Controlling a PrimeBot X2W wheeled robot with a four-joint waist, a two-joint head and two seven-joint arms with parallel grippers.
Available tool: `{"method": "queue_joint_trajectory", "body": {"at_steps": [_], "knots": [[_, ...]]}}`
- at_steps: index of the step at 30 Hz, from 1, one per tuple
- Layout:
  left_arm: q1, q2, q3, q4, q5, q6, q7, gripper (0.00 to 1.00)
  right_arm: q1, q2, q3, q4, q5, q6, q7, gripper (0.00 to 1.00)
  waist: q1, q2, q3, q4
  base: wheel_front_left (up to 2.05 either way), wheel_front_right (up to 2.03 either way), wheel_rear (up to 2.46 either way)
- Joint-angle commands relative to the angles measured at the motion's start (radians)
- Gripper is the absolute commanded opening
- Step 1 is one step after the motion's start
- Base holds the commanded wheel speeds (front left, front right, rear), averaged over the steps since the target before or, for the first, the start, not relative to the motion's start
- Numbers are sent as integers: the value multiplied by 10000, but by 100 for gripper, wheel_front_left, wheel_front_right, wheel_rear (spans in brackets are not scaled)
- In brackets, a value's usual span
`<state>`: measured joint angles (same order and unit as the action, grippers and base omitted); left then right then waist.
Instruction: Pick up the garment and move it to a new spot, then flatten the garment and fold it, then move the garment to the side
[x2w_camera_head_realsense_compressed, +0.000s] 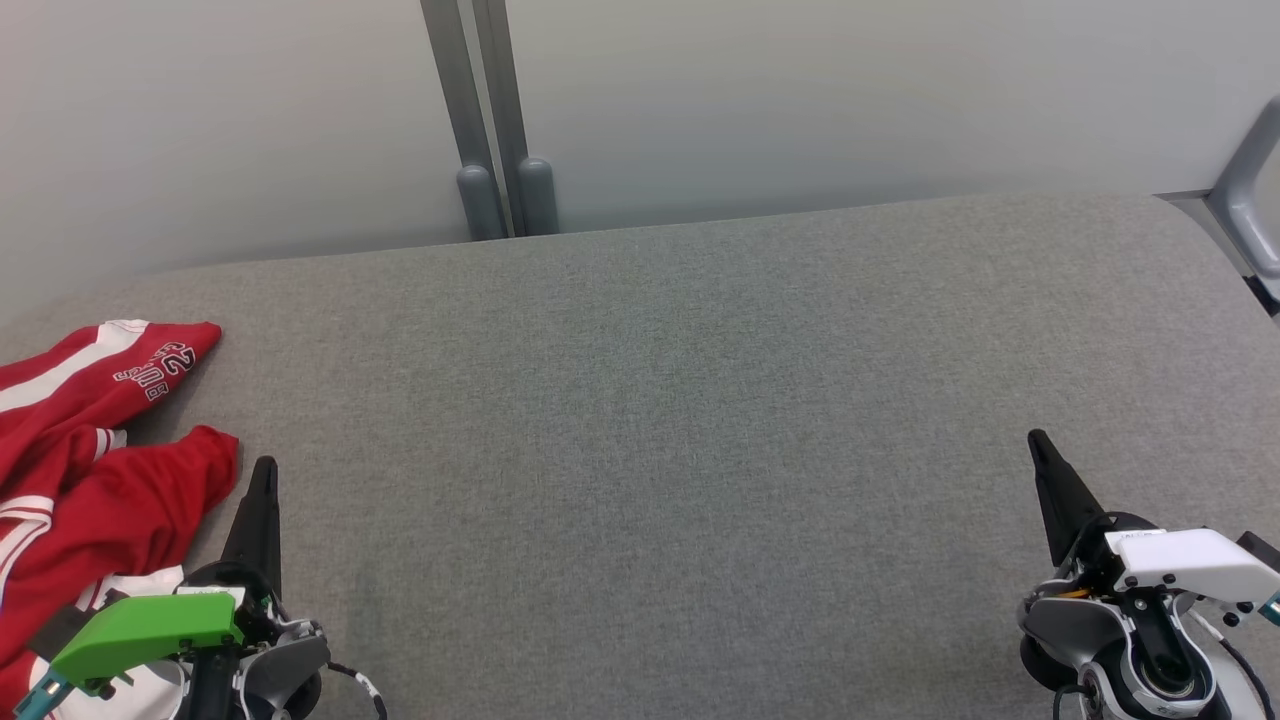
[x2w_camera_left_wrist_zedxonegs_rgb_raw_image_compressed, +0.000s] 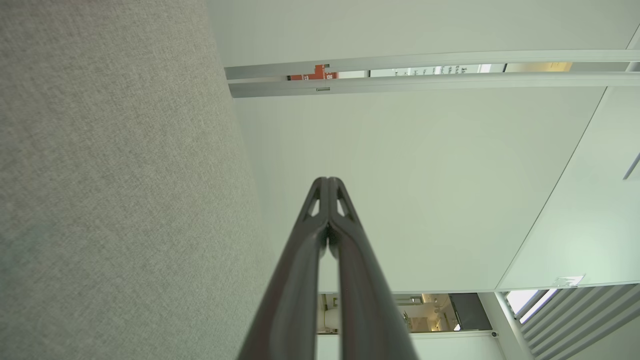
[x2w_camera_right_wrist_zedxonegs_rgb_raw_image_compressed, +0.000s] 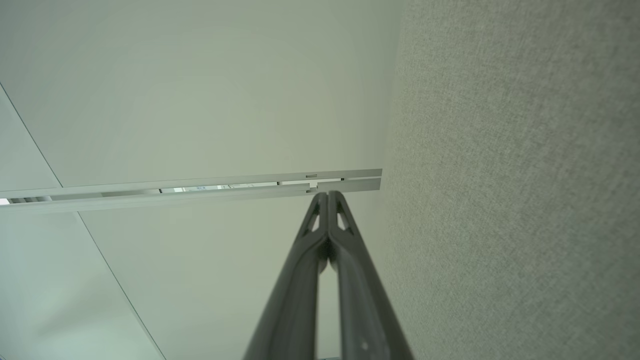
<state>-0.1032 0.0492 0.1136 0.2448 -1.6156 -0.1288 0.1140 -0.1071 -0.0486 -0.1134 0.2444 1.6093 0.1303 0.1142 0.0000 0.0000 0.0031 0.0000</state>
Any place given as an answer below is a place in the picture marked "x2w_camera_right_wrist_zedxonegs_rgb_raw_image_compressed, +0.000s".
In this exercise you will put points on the grey metal double partition post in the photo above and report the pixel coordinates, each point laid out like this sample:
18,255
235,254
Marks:
125,201

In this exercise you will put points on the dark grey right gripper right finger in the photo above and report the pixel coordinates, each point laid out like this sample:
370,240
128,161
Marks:
365,310

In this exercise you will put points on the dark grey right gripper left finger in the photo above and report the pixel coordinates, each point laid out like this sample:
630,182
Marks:
292,300

